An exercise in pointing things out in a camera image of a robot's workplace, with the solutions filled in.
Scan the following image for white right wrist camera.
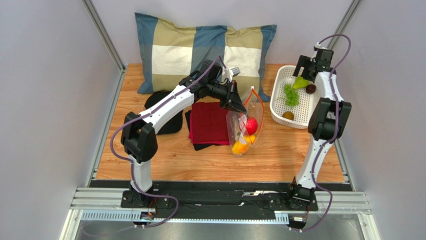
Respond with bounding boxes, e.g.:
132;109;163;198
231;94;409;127
312;42;327;58

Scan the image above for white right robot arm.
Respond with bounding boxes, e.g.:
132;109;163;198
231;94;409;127
285;45;352;210

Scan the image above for black folded cloth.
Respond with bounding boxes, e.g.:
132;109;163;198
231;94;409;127
184;110;229;151

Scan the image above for clear zip bag orange zipper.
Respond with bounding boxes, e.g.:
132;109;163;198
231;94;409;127
226;86;265;158

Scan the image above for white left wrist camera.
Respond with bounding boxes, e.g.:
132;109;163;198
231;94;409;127
222;67;241;83

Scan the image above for orange yellow mango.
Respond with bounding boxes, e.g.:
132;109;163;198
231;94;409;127
231;140;250;155

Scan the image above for dark purple date fruit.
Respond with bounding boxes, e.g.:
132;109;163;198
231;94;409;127
305;84;317;95

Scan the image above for green grape bunch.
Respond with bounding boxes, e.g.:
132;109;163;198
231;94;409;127
278;83;300;108

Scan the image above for aluminium frame rail base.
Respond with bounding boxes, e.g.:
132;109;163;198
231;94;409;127
68;187;381;240

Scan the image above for dark red folded cloth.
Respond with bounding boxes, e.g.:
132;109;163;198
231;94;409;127
189;102;230;146

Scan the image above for right aluminium corner post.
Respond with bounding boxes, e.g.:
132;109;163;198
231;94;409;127
325;0;363;50

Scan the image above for left aluminium corner post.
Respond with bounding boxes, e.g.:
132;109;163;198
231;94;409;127
81;0;126;73

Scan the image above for blue beige checkered pillow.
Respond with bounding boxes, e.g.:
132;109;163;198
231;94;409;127
135;13;277;102

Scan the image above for black cap with letter R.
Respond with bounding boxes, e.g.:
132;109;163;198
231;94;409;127
144;91;183;135

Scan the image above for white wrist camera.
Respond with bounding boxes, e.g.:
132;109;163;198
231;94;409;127
312;42;327;58
222;67;241;83

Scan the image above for white perforated plastic basket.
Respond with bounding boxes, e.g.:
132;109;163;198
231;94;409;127
269;65;320;129

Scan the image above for aluminium corner post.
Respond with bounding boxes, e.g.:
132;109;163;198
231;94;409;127
325;0;363;50
81;0;126;73

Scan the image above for yellow pear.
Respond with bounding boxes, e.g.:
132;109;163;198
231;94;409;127
243;134;256;145

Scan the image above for green pear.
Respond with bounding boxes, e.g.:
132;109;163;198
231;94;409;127
292;76;310;90

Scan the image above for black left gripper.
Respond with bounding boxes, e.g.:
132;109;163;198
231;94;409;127
207;80;247;114

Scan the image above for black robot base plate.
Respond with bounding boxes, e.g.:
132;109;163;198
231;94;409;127
89;178;354;222

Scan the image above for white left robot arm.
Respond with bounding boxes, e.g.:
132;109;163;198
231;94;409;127
120;60;247;207

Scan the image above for brown kiwi fruit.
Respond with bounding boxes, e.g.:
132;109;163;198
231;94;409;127
282;111;295;121

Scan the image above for red apple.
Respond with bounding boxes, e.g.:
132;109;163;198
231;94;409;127
238;116;259;135

